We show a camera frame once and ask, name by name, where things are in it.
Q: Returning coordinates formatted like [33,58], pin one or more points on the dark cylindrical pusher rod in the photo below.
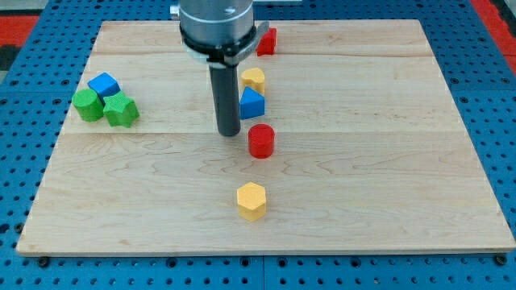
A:
[225,90]

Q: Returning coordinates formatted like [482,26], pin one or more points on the red cylinder block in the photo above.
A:
[261,141]

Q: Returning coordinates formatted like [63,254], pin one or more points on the yellow hexagon block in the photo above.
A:
[252,201]

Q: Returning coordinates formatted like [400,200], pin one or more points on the green star block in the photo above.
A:
[120,110]

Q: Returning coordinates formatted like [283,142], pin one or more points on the wooden board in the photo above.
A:
[371,155]

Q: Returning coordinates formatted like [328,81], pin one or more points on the green cylinder block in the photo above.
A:
[88,105]

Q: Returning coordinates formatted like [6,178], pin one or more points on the blue triangle block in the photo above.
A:
[252,104]

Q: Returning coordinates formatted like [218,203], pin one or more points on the yellow heart block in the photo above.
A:
[254,78]

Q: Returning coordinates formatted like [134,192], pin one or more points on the red star block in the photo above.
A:
[267,43]

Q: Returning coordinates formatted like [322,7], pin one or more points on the blue cube block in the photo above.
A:
[104,85]

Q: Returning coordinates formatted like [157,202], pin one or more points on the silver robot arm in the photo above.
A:
[220,33]

